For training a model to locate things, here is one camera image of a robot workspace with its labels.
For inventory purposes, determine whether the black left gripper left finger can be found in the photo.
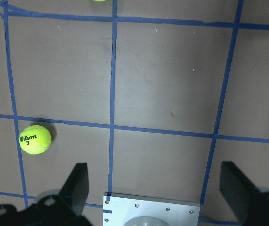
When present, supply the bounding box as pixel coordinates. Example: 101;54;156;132
59;163;88;216

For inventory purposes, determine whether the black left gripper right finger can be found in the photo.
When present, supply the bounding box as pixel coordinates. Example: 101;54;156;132
220;161;261;225

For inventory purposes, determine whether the Wilson 3 tennis ball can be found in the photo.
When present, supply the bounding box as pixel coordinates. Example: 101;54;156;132
19;125;52;155

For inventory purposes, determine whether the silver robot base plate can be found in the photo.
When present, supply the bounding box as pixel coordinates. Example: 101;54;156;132
103;192;200;226

